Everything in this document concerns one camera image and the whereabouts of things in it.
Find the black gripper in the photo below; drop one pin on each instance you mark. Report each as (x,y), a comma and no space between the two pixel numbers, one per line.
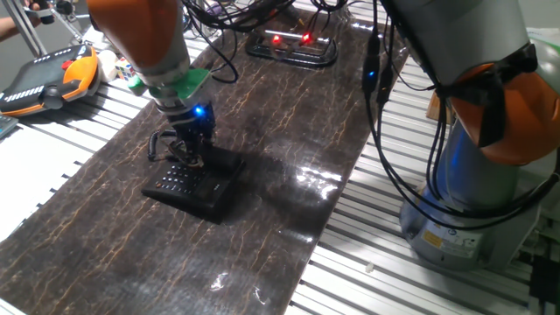
(197,124)

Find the black telephone handset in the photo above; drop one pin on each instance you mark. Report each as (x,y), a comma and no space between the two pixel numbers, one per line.
(223,159)

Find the person's forearm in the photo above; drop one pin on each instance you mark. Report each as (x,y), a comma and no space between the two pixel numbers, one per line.
(13,30)

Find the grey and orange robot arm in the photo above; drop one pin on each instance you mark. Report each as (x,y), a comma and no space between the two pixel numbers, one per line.
(481,175)

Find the black telephone base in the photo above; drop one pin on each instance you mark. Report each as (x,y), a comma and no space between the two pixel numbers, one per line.
(192,188)

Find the person's bare hand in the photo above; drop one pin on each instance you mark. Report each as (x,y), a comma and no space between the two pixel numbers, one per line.
(31,4)

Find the dark marble pattern mat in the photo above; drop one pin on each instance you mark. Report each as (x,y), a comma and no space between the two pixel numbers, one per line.
(175,262)

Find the white round plastic object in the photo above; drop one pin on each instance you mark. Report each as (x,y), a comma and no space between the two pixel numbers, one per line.
(107,65)

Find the orange and black teach pendant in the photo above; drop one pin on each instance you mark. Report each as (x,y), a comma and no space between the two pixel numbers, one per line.
(48,83)

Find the white paper sheet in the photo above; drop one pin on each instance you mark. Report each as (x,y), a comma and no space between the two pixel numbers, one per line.
(30,184)

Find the black computer keyboard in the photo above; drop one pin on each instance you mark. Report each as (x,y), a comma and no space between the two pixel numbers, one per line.
(6,126)

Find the small white scrap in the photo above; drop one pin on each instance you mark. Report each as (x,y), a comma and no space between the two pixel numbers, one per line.
(370,267)

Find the small wooden block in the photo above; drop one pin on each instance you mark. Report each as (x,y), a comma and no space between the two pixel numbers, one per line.
(435,109)

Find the upright aluminium frame post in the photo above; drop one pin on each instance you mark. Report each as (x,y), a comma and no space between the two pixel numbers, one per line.
(26,28)

